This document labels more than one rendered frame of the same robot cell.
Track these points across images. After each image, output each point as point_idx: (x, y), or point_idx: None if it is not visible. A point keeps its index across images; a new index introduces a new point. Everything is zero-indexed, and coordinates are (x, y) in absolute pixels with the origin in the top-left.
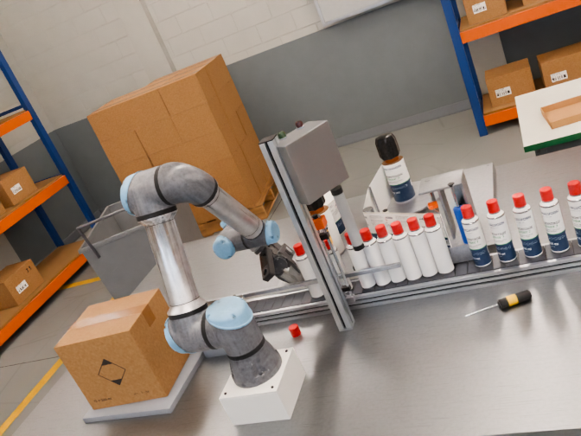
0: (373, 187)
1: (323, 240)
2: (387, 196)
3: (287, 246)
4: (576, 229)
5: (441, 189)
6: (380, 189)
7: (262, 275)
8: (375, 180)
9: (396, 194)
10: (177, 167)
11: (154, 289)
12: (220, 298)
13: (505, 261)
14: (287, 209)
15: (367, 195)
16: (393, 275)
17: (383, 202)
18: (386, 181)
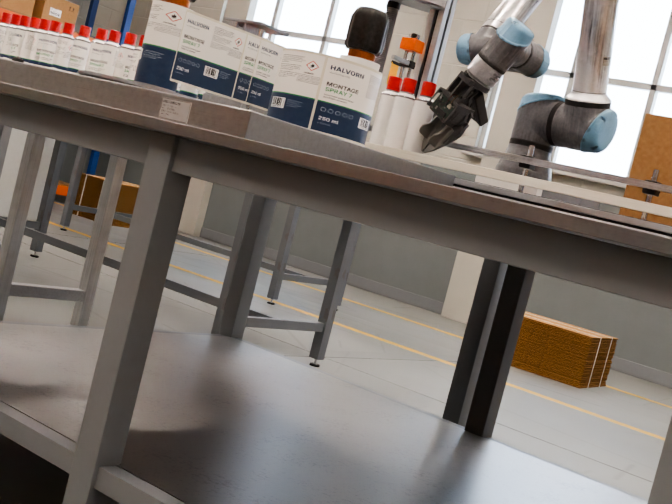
0: (248, 42)
1: (407, 71)
2: (198, 75)
3: (436, 92)
4: (178, 92)
5: (268, 33)
6: (220, 55)
7: (487, 116)
8: (232, 33)
9: None
10: None
11: (653, 114)
12: (547, 93)
13: None
14: (453, 15)
15: (276, 48)
16: None
17: (222, 80)
18: (185, 46)
